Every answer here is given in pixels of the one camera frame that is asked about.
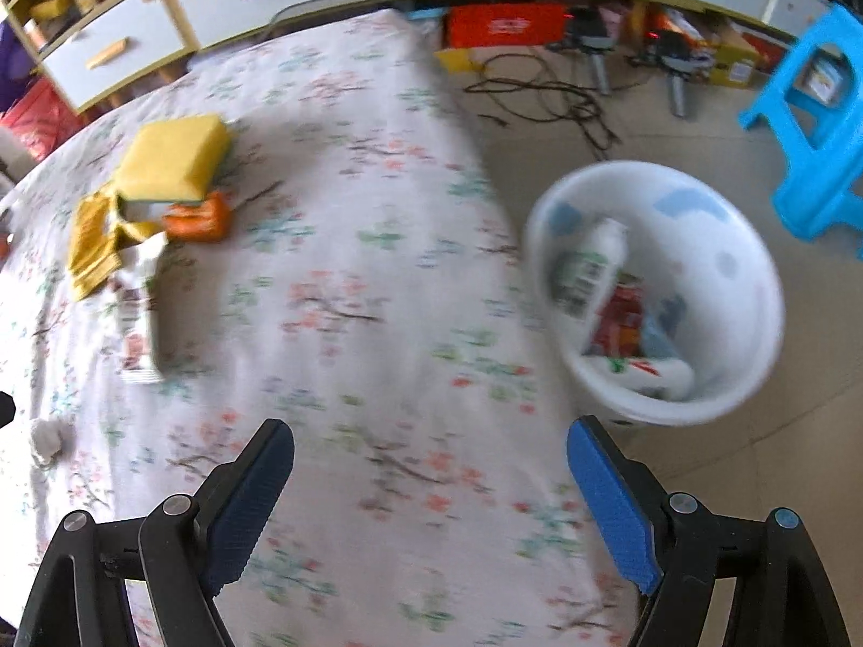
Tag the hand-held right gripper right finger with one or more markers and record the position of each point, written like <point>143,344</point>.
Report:
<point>607,505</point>

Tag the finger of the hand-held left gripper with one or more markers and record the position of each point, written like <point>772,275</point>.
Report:
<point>5,410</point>

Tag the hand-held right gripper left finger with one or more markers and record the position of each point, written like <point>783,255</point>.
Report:
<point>249,505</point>

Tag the light blue milk carton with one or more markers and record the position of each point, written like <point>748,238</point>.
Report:
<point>657,340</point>

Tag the red drink can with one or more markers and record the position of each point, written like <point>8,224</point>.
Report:
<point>617,320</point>

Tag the white bottle green label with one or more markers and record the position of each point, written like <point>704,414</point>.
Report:
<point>593,263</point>

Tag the white patterned plastic bin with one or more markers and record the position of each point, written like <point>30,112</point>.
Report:
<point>728,269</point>

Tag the white tissue ball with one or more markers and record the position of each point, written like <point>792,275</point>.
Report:
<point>47,441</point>

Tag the white printed wrapper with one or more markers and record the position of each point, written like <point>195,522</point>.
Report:
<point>138,323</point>

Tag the yellow crumpled wrapper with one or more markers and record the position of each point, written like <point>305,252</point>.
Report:
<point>91,249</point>

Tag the orange snack wrapper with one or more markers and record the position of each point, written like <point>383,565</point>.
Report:
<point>199,219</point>

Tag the red plastic bag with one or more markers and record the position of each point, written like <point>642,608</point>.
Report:
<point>37,121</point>

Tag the yellow sponge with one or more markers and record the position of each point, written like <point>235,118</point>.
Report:
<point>172,155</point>

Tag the purple toy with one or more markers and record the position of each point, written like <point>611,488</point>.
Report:
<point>8,67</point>

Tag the blue plastic stool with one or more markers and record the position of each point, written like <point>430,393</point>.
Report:
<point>816,168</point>

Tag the black grey hand tool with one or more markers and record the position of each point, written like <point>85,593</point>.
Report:
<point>677,81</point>
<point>597,60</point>

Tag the wooden shelf cabinet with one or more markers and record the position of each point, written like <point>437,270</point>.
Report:
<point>176,10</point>

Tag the cardboard box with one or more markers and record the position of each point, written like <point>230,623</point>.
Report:
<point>738,57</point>

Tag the red flat box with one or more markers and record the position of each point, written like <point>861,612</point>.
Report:
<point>505,27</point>

